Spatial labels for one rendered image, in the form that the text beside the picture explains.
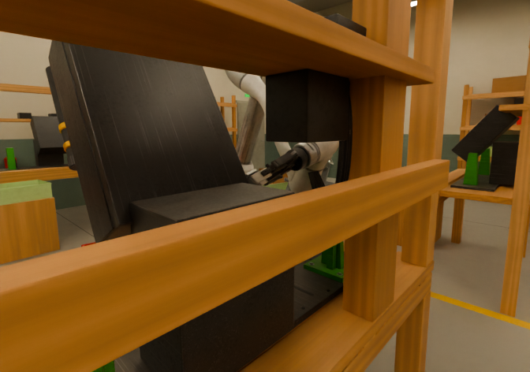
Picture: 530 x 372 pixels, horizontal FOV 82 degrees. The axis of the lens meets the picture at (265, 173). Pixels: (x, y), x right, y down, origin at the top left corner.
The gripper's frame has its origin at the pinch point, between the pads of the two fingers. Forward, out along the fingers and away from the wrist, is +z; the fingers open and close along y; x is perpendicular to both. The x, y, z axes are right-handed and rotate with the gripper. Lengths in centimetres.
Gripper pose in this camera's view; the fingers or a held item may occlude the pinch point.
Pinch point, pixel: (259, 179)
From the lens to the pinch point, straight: 90.8
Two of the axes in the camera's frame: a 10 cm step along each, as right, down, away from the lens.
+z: -6.7, 3.6, -6.4
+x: 6.5, 7.1, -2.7
